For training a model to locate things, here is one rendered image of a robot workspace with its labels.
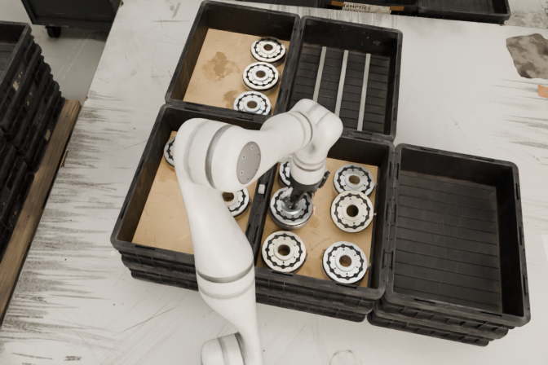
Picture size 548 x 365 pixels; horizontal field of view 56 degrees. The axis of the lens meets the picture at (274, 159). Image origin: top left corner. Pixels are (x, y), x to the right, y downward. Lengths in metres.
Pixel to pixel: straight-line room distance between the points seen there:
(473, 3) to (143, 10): 1.51
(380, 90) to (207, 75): 0.51
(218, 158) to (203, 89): 0.85
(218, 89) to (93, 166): 0.42
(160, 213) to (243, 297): 0.52
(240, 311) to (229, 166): 0.28
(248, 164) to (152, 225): 0.63
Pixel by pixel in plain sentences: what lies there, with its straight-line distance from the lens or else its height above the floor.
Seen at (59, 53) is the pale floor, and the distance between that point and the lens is 2.90.
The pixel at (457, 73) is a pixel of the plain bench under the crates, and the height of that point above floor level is 0.70.
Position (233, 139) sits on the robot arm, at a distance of 0.66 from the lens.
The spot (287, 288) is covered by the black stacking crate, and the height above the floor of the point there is 0.84.
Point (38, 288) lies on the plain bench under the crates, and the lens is 1.44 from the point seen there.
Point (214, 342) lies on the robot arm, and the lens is 0.96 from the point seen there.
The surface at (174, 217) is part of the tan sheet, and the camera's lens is 1.28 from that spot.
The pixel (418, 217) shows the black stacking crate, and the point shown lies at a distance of 1.33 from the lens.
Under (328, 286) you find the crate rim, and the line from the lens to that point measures 1.11.
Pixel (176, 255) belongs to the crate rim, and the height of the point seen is 0.93.
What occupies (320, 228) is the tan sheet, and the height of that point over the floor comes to 0.83.
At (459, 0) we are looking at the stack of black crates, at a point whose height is 0.38.
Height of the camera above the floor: 1.97
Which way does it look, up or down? 58 degrees down
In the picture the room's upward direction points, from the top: 4 degrees clockwise
